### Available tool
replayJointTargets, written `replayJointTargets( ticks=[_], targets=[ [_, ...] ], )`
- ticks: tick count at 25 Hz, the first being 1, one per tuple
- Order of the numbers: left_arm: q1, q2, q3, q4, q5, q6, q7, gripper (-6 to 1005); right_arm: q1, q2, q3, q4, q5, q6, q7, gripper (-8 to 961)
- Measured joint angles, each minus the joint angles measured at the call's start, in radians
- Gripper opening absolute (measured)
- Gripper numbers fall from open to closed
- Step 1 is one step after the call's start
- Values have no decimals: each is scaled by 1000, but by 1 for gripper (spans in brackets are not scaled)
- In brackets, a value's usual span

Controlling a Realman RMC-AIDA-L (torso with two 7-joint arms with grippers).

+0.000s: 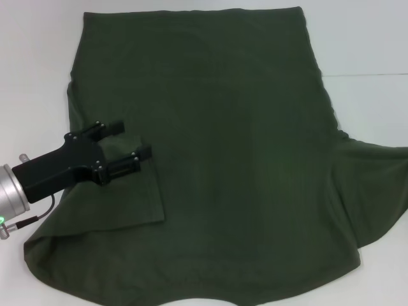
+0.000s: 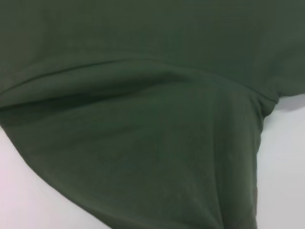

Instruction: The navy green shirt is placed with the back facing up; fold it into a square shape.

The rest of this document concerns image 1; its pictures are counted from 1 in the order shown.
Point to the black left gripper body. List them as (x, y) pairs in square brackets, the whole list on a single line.
[(54, 170)]

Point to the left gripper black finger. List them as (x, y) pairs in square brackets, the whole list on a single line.
[(121, 167), (116, 127)]

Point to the dark green shirt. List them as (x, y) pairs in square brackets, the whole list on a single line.
[(223, 159)]

